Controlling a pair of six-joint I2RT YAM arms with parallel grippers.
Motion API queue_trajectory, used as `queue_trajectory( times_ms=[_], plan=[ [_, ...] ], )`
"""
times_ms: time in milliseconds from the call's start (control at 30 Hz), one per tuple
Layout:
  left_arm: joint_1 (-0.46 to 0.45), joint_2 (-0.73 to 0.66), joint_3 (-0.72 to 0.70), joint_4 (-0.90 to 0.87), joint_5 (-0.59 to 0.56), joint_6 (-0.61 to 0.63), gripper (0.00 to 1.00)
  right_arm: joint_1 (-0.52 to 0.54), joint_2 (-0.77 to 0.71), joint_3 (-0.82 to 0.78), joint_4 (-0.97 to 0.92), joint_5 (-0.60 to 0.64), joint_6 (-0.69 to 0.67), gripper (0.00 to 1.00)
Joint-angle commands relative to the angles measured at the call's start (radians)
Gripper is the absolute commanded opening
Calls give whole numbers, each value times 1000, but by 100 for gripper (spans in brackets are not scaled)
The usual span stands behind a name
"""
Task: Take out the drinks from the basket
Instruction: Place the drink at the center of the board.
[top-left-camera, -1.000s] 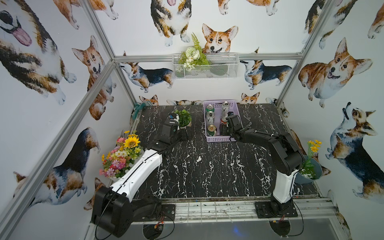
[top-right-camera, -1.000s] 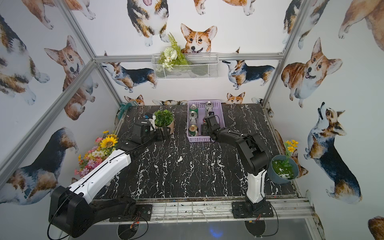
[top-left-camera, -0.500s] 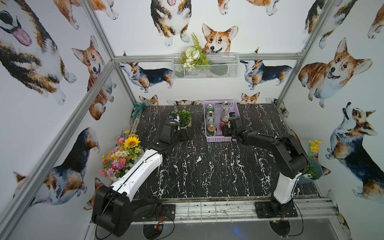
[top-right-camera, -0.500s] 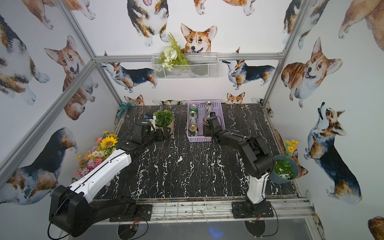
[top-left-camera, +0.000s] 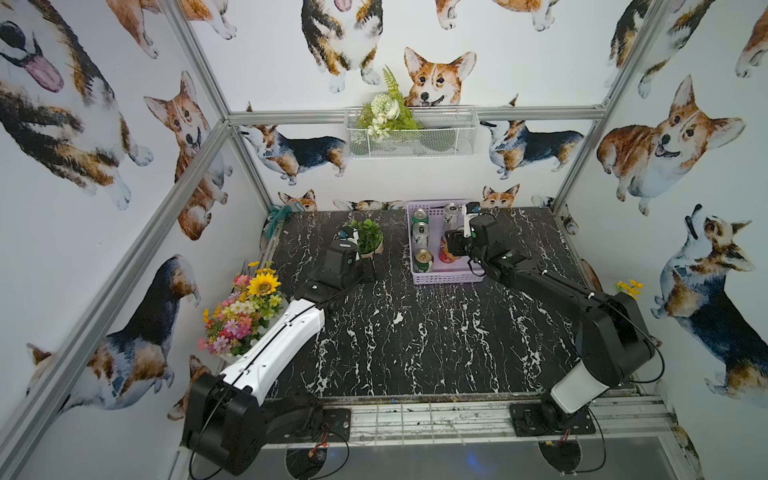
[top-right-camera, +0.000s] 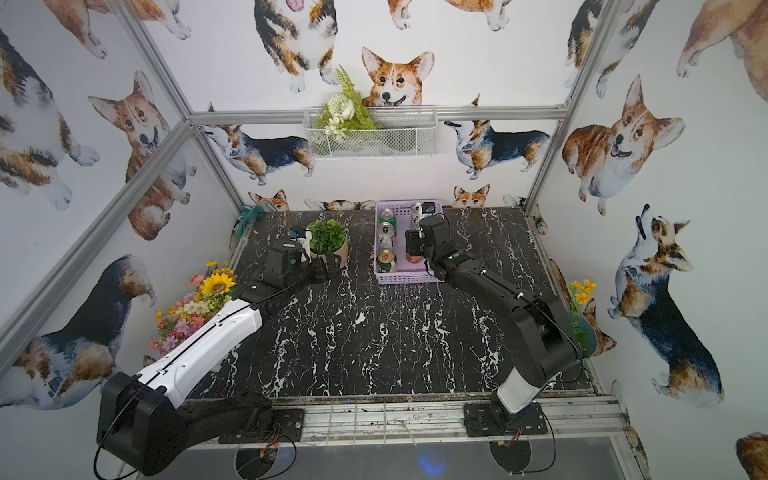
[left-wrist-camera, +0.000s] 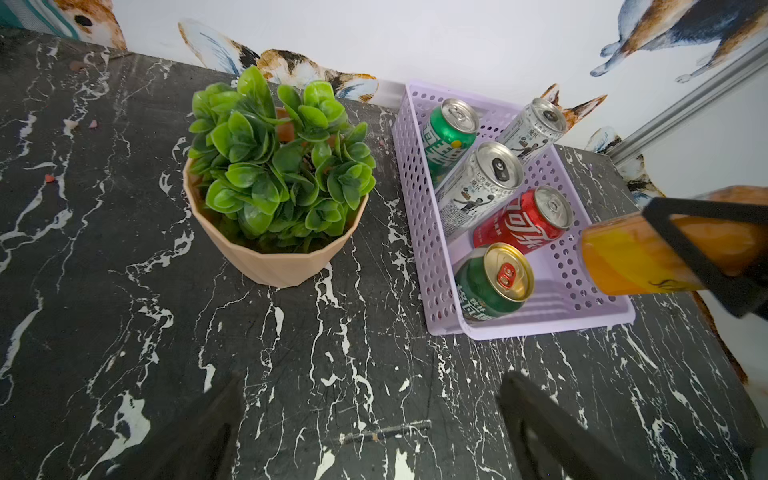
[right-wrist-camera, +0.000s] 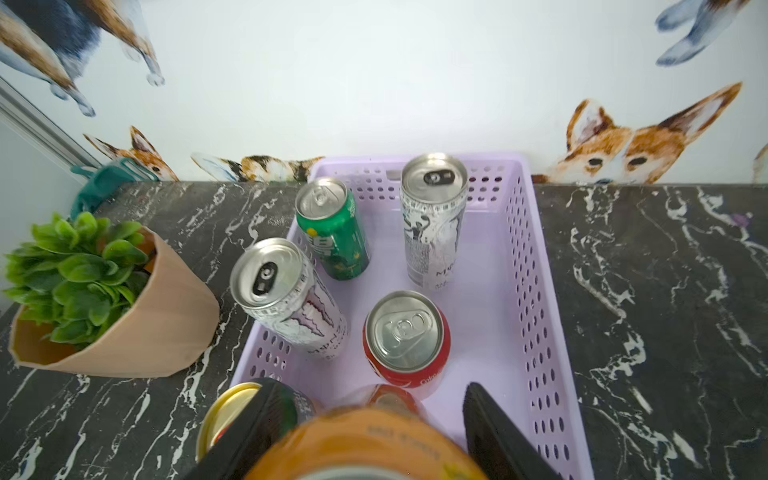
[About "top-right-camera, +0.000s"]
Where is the white energy drink can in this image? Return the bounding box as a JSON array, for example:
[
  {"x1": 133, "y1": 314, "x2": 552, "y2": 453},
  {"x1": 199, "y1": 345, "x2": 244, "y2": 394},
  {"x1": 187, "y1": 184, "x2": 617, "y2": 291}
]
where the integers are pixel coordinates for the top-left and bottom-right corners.
[{"x1": 377, "y1": 222, "x2": 396, "y2": 250}]

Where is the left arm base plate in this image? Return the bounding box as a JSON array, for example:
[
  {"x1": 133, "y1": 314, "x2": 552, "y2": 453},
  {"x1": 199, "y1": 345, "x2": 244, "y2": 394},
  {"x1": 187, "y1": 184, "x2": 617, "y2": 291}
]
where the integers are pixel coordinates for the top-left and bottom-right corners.
[{"x1": 218, "y1": 408, "x2": 306, "y2": 445}]

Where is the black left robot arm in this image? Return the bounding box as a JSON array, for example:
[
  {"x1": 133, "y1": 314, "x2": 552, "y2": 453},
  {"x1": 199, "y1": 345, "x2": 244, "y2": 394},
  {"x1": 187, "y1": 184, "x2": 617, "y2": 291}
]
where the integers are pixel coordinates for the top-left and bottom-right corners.
[{"x1": 97, "y1": 240, "x2": 313, "y2": 476}]

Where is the white green flower arrangement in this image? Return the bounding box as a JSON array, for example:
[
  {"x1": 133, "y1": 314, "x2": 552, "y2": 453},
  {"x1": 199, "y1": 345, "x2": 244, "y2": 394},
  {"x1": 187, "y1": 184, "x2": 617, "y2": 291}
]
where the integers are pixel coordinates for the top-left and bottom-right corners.
[{"x1": 314, "y1": 66, "x2": 379, "y2": 142}]

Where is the colourful flower bouquet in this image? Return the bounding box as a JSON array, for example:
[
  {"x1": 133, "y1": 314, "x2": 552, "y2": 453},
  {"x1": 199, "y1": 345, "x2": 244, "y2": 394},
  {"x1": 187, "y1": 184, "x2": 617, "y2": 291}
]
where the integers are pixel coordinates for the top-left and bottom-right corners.
[{"x1": 150, "y1": 261, "x2": 238, "y2": 355}]

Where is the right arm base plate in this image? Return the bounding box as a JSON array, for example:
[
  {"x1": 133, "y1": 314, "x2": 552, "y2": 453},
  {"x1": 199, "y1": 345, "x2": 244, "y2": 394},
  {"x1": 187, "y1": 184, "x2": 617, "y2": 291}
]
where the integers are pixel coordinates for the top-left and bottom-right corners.
[{"x1": 463, "y1": 403, "x2": 548, "y2": 437}]

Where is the green soda can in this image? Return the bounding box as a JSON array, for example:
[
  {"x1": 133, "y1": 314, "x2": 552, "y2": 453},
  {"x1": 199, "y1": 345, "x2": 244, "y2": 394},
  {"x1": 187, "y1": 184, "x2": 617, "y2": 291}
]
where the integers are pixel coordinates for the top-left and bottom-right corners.
[{"x1": 378, "y1": 208, "x2": 397, "y2": 226}]

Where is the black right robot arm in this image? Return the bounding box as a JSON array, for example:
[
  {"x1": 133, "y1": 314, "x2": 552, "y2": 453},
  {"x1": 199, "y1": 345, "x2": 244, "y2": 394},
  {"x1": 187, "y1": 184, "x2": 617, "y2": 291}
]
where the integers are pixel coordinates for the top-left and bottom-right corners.
[{"x1": 405, "y1": 214, "x2": 582, "y2": 414}]

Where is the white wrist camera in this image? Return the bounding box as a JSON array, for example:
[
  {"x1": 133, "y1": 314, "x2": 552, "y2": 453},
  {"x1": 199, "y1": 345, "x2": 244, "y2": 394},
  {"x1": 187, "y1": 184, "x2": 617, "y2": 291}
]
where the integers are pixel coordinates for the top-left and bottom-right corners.
[
  {"x1": 420, "y1": 201, "x2": 437, "y2": 215},
  {"x1": 290, "y1": 225, "x2": 312, "y2": 261}
]

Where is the white wire wall basket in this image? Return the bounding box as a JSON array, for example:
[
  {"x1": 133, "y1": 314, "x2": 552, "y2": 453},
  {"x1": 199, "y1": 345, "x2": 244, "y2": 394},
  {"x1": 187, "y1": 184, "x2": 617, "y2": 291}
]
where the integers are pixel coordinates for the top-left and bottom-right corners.
[{"x1": 302, "y1": 107, "x2": 438, "y2": 159}]

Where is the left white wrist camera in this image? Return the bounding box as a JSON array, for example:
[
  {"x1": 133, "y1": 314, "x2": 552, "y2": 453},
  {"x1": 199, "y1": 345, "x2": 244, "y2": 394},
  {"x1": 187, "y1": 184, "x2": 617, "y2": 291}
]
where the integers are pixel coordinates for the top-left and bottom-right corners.
[{"x1": 290, "y1": 225, "x2": 312, "y2": 261}]

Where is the potted green plant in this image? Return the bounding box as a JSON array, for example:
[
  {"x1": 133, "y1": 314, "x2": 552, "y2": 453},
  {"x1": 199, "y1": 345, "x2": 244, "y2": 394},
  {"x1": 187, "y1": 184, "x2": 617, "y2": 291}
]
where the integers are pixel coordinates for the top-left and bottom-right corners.
[{"x1": 308, "y1": 219, "x2": 349, "y2": 270}]

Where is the purple plastic basket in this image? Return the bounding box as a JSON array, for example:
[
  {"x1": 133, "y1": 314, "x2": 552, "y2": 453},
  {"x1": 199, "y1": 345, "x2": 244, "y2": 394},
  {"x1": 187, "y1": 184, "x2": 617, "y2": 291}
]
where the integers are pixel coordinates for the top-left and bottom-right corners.
[{"x1": 373, "y1": 200, "x2": 443, "y2": 285}]

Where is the yellow flower pot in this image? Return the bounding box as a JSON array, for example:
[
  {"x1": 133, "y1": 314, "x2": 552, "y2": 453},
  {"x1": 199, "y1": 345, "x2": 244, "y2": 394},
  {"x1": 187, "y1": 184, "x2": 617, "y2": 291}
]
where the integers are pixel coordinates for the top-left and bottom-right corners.
[{"x1": 567, "y1": 279, "x2": 598, "y2": 359}]

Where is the green gold-top can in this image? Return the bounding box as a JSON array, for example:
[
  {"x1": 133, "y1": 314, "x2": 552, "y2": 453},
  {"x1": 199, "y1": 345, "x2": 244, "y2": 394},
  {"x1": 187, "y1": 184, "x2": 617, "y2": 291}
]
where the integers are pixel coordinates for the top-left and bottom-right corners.
[{"x1": 376, "y1": 249, "x2": 397, "y2": 273}]

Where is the teal cloth glove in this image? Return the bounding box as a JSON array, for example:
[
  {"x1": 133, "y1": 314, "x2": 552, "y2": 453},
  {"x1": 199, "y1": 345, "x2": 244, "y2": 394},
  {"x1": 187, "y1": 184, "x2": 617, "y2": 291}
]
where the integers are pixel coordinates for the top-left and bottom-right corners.
[{"x1": 232, "y1": 205, "x2": 265, "y2": 241}]

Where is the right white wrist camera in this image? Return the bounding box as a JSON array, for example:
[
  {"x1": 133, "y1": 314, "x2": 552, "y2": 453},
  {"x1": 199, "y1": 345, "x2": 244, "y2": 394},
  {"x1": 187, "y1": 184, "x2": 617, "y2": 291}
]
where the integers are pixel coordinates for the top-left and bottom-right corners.
[{"x1": 420, "y1": 201, "x2": 437, "y2": 215}]

